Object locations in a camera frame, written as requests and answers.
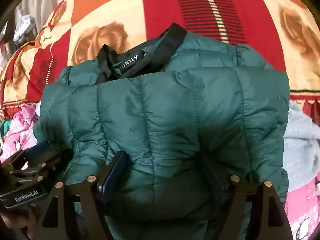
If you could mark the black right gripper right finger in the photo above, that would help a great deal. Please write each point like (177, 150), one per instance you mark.
(260, 203)

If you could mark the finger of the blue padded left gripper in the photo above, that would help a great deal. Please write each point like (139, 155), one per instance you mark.
(37, 149)

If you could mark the green puffer jacket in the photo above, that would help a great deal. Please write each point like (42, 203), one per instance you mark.
(193, 114)

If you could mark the person's left hand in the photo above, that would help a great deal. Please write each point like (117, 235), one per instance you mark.
(21, 218)

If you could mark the pink penguin bedsheet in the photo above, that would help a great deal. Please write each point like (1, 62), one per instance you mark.
(20, 134)

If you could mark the grey sweater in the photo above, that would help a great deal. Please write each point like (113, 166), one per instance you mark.
(301, 148)

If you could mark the beige curtain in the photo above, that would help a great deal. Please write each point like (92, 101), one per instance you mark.
(40, 10)

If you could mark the red orange rose blanket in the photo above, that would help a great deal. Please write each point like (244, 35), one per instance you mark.
(284, 32)

